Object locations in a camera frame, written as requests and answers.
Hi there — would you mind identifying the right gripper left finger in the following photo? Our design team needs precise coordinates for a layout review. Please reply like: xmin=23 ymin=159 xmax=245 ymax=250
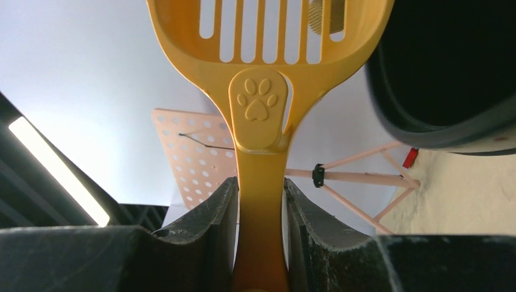
xmin=1 ymin=177 xmax=238 ymax=291

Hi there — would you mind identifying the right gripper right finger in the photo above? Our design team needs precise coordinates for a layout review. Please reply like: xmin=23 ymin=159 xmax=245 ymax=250
xmin=284 ymin=179 xmax=515 ymax=291

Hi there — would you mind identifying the yellow slotted scoop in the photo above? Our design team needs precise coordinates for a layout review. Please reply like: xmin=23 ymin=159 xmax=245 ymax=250
xmin=147 ymin=1 xmax=394 ymax=291

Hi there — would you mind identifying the pink tripod stand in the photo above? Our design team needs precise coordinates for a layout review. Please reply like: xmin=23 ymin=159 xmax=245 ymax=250
xmin=285 ymin=142 xmax=420 ymax=235

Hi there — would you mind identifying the red teal toy behind tripod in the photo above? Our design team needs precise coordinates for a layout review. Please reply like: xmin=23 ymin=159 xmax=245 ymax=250
xmin=402 ymin=148 xmax=419 ymax=169

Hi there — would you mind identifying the black trash bin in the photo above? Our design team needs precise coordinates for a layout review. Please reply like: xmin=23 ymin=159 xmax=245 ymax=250
xmin=365 ymin=1 xmax=515 ymax=156

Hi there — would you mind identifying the ceiling light strip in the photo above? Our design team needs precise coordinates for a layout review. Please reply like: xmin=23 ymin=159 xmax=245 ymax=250
xmin=9 ymin=117 xmax=110 ymax=228

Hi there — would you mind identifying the black microphone stand gold head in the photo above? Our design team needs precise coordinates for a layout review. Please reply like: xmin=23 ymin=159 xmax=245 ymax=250
xmin=308 ymin=0 xmax=346 ymax=35

